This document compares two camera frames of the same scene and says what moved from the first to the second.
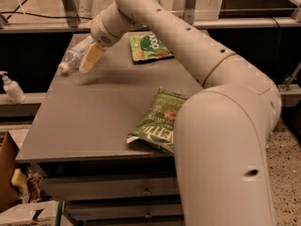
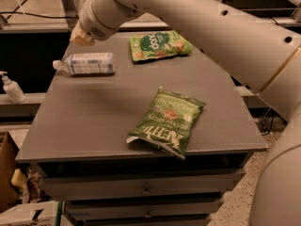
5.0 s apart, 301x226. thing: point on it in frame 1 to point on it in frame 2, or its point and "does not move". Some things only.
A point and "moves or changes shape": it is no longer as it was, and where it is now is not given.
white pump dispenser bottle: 13,89 does not move
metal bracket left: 71,9 does not move
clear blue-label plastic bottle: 74,56 moves or changes shape
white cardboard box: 43,213 does not move
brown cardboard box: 8,151 does not move
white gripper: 101,35 to 90,24
